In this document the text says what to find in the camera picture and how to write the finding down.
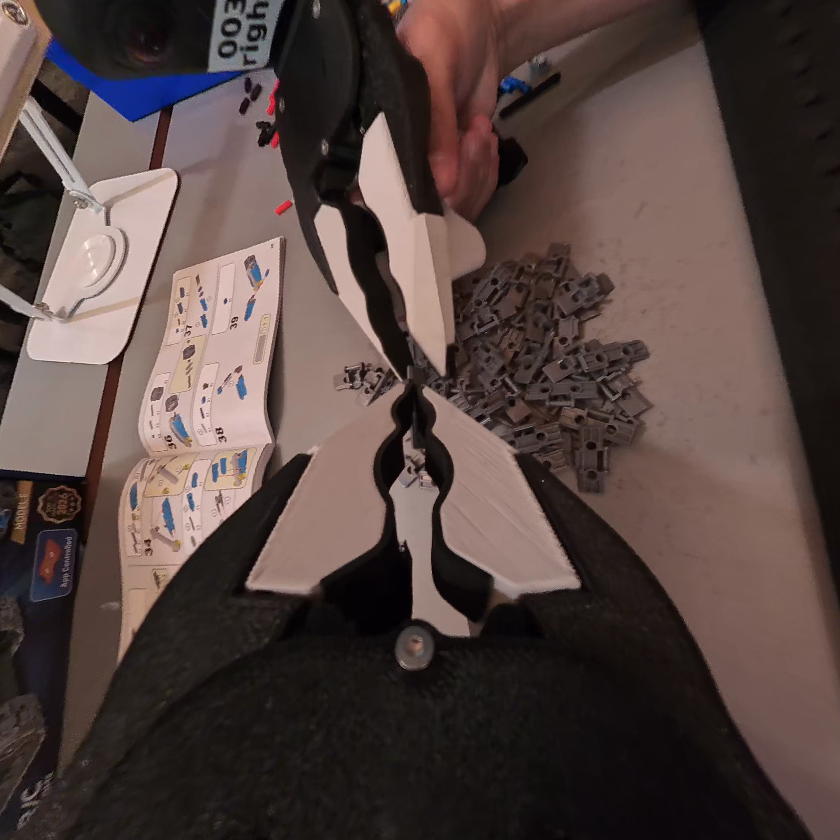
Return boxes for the person's right hand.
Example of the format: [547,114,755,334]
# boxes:
[394,0,527,222]

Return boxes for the blue plastic bin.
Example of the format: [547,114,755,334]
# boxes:
[49,39,244,122]

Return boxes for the scattered black and red pins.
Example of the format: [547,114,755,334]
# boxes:
[238,73,293,217]

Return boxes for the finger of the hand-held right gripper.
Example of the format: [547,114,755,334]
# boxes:
[354,112,488,378]
[314,200,414,385]

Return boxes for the printed toy set box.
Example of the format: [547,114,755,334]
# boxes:
[0,469,86,808]

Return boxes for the pile of grey track links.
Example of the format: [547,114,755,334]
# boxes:
[335,243,654,493]

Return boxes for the grey desk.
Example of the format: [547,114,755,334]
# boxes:
[0,33,840,840]

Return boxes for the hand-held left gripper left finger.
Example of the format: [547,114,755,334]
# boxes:
[245,382,421,598]

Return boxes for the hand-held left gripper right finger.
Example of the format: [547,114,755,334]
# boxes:
[415,384,583,623]

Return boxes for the open instruction booklet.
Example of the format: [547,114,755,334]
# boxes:
[118,236,286,664]

